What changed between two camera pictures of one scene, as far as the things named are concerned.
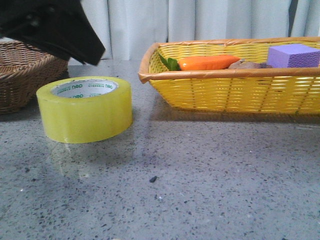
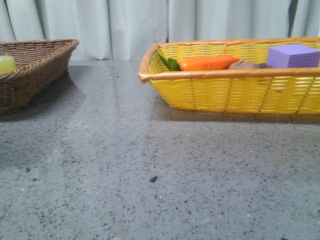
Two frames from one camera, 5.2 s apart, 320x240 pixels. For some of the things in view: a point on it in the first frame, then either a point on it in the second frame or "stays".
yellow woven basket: [271, 91] stays
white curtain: [126, 28] stays
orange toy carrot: [199, 62] stays
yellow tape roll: [83, 109] -> [7, 64]
